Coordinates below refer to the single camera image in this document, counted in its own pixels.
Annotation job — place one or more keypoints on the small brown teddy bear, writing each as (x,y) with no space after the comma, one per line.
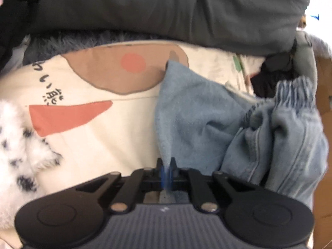
(301,22)

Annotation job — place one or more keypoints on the brown cardboard sheet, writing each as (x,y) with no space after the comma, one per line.
(324,88)

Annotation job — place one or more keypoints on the dark grey garment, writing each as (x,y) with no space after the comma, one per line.
(155,5)

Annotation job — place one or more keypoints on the grey neck pillow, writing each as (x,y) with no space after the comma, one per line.
(306,57)

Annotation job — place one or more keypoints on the black cloth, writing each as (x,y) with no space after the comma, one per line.
(272,77)

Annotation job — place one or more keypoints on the light blue denim pants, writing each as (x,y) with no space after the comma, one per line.
(197,114)

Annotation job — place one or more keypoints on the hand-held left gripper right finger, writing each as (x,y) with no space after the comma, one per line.
(170,173)

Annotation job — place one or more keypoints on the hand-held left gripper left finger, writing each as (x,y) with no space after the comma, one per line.
(161,172)

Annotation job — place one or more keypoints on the grey-blue fluffy blanket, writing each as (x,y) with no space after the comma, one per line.
(64,44)

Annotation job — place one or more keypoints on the dark cloth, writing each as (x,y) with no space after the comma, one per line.
(13,26)

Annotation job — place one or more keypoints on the printed cream bed sheet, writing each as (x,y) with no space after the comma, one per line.
(90,140)

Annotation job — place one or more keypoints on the white spotted fluffy blanket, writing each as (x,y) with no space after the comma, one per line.
(15,145)

